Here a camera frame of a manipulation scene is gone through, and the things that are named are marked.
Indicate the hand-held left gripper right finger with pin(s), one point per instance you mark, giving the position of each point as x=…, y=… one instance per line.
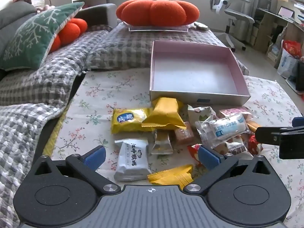
x=209, y=159

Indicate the red snack packet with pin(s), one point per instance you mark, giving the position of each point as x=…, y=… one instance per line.
x=193, y=153
x=255, y=144

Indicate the red plastic bag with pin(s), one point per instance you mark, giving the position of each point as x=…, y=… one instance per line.
x=292, y=48

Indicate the yellow packet with blue label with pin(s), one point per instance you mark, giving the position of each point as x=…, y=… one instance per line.
x=128, y=121

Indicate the laptop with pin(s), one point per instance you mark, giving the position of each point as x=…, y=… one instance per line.
x=286, y=11

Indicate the grey sofa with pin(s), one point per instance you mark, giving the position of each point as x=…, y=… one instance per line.
x=14, y=11

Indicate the orange bread stick packet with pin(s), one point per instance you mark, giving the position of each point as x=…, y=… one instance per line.
x=251, y=125

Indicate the small orange pumpkin cushion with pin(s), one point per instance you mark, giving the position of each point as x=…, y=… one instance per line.
x=71, y=32

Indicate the white biscuit packet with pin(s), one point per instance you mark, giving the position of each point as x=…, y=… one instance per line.
x=131, y=159

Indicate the white and green snack packet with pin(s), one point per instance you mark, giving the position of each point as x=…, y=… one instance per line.
x=200, y=114

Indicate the clear packet with blue print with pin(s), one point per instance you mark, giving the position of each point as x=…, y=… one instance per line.
x=220, y=128

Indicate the clear packet with orange cake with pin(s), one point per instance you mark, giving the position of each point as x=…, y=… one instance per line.
x=184, y=134

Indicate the pink snack packet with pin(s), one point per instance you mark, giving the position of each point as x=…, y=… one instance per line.
x=234, y=112

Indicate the clear acrylic tray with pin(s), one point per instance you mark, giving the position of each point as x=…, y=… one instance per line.
x=156, y=28

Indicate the pink plush toy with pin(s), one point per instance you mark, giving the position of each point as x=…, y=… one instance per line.
x=46, y=8

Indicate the green snowflake pillow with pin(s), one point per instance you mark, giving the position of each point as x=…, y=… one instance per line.
x=30, y=38

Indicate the pink cardboard box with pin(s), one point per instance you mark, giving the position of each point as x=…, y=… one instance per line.
x=190, y=71

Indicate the grey checkered blanket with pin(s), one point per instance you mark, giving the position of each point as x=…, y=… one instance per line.
x=118, y=45

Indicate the small gold bar packet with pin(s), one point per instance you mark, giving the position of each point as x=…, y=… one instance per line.
x=162, y=142

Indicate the floral tablecloth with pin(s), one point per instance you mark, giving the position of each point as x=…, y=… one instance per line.
x=95, y=114

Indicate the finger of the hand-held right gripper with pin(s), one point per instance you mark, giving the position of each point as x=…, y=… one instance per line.
x=270, y=135
x=298, y=121

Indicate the large orange pumpkin cushion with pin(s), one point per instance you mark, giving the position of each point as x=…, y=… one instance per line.
x=156, y=10

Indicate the small pale packet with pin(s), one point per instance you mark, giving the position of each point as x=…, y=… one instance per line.
x=200, y=26

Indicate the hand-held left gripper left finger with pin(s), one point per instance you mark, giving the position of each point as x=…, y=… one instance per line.
x=96, y=157

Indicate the white and blue bag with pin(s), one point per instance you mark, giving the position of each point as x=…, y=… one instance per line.
x=287, y=64

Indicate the plain yellow snack packet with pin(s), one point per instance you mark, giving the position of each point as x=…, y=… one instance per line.
x=163, y=111
x=171, y=175

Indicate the white office chair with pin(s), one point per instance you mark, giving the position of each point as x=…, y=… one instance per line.
x=234, y=14

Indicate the dark desk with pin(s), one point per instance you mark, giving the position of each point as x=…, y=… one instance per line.
x=280, y=16

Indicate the white and brown snack packet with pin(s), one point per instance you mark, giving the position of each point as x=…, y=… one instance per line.
x=237, y=148

